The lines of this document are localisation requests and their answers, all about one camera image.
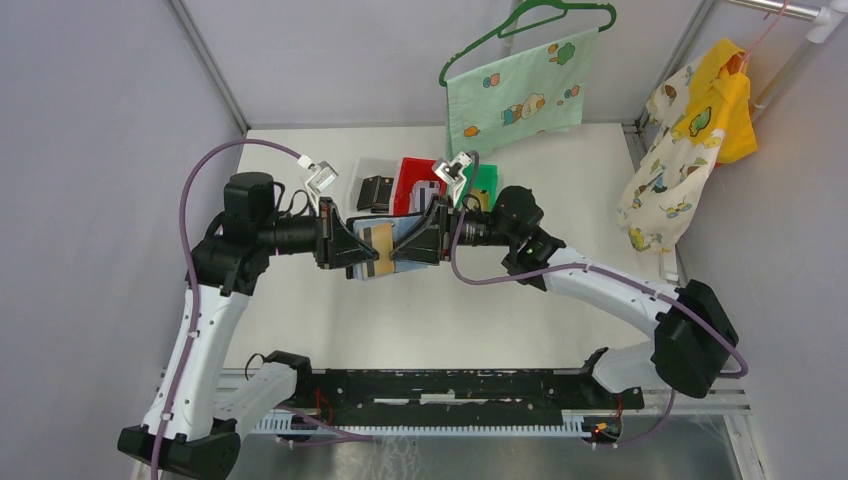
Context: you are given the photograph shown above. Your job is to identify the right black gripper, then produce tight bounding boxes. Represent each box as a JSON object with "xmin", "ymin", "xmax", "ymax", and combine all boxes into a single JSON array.
[{"xmin": 389, "ymin": 195, "xmax": 516, "ymax": 268}]

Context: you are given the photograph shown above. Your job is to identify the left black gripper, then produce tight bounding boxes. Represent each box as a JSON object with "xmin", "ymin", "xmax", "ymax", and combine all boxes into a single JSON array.
[{"xmin": 260, "ymin": 197, "xmax": 381, "ymax": 270}]

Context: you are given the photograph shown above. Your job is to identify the black leather card holder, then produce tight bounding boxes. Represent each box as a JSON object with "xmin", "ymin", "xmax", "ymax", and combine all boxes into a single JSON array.
[{"xmin": 346, "ymin": 214, "xmax": 429, "ymax": 281}]

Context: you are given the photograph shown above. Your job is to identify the gold credit card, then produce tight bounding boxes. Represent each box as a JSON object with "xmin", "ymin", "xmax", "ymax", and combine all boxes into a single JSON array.
[{"xmin": 360, "ymin": 222, "xmax": 395, "ymax": 280}]

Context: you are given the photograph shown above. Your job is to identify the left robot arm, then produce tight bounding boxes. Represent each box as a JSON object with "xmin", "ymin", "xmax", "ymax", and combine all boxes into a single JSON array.
[{"xmin": 117, "ymin": 172, "xmax": 379, "ymax": 479}]

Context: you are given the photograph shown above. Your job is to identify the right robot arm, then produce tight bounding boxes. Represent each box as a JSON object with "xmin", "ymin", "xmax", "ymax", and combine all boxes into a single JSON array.
[{"xmin": 389, "ymin": 186, "xmax": 748, "ymax": 408}]

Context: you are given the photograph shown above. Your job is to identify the white card stack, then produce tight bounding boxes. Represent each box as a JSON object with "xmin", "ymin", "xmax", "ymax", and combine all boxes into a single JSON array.
[{"xmin": 408, "ymin": 180, "xmax": 441, "ymax": 214}]

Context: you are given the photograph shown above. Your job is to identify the black card stack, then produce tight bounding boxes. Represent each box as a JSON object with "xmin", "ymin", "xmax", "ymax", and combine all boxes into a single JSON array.
[{"xmin": 355, "ymin": 175, "xmax": 394, "ymax": 214}]

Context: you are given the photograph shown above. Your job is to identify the gold card stack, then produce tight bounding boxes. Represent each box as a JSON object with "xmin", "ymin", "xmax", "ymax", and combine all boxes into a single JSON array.
[{"xmin": 471, "ymin": 189, "xmax": 492, "ymax": 212}]

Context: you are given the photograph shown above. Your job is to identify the red plastic bin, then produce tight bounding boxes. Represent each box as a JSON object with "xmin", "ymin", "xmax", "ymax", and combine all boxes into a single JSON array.
[{"xmin": 389, "ymin": 157, "xmax": 446, "ymax": 216}]

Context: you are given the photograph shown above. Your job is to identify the clear plastic bin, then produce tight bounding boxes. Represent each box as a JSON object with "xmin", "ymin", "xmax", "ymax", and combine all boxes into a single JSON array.
[{"xmin": 345, "ymin": 157, "xmax": 400, "ymax": 215}]

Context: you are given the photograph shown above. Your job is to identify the green plastic bin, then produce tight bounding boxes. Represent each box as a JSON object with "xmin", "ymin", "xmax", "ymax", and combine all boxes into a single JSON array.
[{"xmin": 459, "ymin": 164, "xmax": 499, "ymax": 212}]

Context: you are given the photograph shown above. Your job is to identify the light green printed cloth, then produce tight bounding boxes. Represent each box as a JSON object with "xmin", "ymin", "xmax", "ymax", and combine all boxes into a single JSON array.
[{"xmin": 445, "ymin": 29, "xmax": 599, "ymax": 158}]

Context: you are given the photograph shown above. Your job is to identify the white printed garment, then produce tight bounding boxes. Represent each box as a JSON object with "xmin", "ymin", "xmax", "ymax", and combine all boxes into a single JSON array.
[{"xmin": 616, "ymin": 57, "xmax": 717, "ymax": 253}]

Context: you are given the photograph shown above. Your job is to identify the green clothes hanger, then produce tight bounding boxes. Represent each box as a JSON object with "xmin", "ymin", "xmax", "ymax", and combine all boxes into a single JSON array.
[{"xmin": 438, "ymin": 0, "xmax": 618, "ymax": 88}]

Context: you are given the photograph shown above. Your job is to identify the yellow garment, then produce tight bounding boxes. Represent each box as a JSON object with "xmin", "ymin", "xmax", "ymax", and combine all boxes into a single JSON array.
[{"xmin": 674, "ymin": 38, "xmax": 758, "ymax": 164}]

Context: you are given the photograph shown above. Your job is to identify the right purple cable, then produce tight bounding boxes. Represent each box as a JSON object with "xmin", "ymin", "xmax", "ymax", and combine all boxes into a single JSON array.
[{"xmin": 450, "ymin": 152, "xmax": 750, "ymax": 448}]

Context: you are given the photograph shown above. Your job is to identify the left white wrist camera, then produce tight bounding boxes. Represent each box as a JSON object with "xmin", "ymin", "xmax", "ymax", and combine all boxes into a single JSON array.
[{"xmin": 297, "ymin": 155, "xmax": 338, "ymax": 196}]

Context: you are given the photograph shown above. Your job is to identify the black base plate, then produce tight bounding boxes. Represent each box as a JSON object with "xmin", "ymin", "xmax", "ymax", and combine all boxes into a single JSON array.
[{"xmin": 287, "ymin": 369, "xmax": 645, "ymax": 427}]

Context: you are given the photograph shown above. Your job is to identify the white slotted cable duct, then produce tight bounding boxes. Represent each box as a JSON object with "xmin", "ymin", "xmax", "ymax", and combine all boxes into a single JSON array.
[{"xmin": 251, "ymin": 409, "xmax": 590, "ymax": 439}]

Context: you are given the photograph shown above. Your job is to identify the metal hanging rail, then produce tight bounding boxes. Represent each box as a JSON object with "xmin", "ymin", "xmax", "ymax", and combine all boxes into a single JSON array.
[{"xmin": 727, "ymin": 0, "xmax": 847, "ymax": 120}]

